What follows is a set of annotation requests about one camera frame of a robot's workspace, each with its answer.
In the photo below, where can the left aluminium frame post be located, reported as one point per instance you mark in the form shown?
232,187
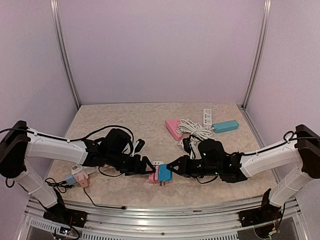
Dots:
54,5

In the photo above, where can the front aluminium rail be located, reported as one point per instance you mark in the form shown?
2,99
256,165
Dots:
212,222

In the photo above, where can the pink socket adapter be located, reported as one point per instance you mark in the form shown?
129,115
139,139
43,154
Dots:
154,177

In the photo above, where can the teal power strip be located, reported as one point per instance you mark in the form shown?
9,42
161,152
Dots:
225,126

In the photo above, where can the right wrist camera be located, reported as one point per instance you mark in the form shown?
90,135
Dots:
188,147

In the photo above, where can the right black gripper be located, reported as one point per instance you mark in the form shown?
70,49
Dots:
182,162

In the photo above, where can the white power strip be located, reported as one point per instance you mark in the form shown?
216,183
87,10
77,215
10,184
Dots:
207,118

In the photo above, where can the aluminium frame post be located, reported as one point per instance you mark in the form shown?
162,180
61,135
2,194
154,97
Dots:
258,53
54,5

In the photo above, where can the small white plug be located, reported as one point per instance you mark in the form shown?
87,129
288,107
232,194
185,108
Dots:
157,163

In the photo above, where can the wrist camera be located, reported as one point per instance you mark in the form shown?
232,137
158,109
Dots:
138,145
188,147

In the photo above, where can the white cube socket adapter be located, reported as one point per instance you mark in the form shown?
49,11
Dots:
76,170

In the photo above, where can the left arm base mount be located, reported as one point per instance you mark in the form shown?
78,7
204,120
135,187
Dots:
59,213

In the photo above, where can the pink charger plug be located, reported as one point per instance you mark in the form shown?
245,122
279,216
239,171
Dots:
82,179

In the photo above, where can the right aluminium frame post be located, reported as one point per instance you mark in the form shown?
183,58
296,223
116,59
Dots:
258,53

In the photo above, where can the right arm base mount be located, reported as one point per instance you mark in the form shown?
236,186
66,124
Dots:
263,214

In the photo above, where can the blue plug adapter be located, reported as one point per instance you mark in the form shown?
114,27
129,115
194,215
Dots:
164,174

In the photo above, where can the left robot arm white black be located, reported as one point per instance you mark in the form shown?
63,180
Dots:
117,149

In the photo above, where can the pink triangular socket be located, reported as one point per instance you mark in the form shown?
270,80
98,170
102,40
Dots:
173,127

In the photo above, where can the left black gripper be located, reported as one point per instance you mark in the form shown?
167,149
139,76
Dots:
137,169

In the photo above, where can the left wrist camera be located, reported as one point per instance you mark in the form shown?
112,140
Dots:
138,145

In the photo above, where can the light blue charger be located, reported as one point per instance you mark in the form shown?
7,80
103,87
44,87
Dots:
70,180

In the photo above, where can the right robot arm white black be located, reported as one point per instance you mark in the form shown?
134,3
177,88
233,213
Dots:
300,147

